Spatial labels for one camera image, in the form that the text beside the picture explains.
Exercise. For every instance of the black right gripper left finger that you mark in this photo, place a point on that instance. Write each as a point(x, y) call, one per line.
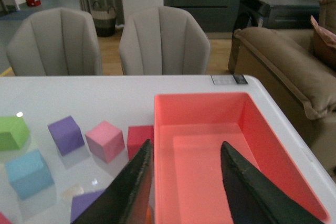
point(126, 199)

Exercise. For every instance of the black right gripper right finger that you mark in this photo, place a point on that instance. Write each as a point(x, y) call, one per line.
point(252, 197)

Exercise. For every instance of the light blue foam cube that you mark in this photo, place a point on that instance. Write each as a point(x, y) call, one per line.
point(29, 174)

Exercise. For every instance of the orange foam cube right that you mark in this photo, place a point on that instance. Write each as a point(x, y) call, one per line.
point(148, 219)

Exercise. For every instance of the purple foam cube near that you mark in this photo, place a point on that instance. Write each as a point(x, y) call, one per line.
point(81, 202)

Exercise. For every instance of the purple foam cube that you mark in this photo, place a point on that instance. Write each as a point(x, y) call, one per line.
point(66, 134)
point(81, 202)

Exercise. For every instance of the pink foam cube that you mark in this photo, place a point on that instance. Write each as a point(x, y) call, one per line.
point(105, 141)

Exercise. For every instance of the dark red foam cube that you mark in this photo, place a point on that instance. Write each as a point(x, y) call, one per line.
point(137, 135)

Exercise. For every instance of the pink plastic bin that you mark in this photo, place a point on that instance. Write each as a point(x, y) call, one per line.
point(210, 147)

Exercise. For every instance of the purple foam cube far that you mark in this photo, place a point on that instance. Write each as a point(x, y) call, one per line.
point(66, 134)

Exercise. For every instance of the red foam cube front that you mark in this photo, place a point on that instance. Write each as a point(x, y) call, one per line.
point(4, 219)

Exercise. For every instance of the table label sticker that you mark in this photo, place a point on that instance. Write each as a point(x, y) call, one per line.
point(228, 79)

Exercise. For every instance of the green foam cube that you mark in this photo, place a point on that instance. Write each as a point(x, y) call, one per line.
point(14, 133)

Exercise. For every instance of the brown sofa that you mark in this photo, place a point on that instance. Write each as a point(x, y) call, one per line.
point(283, 61)

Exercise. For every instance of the grey chair right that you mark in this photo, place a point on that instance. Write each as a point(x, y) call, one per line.
point(163, 41)

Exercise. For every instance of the grey chair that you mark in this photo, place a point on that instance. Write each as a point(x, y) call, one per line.
point(56, 42)
point(163, 41)

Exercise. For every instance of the grey chair left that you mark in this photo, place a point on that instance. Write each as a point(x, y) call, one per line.
point(56, 42)

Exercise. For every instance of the pink brown cushion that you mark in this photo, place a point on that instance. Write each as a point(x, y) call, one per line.
point(323, 44)

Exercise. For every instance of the woven basket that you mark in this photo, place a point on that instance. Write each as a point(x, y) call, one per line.
point(104, 18)

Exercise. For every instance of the black appliance cabinet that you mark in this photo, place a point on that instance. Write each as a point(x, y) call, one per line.
point(276, 14)

